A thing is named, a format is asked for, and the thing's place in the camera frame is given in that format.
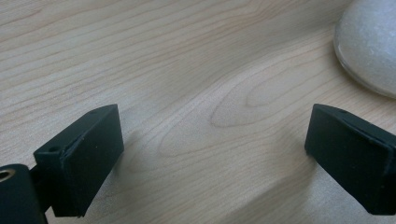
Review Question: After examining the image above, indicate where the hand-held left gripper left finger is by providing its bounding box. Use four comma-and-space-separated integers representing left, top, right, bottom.
33, 104, 125, 217

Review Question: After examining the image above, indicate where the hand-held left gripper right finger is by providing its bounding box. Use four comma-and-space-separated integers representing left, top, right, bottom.
304, 104, 396, 217

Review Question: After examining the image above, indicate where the glass jar with white lid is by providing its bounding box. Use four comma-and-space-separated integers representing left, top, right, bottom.
332, 0, 396, 100

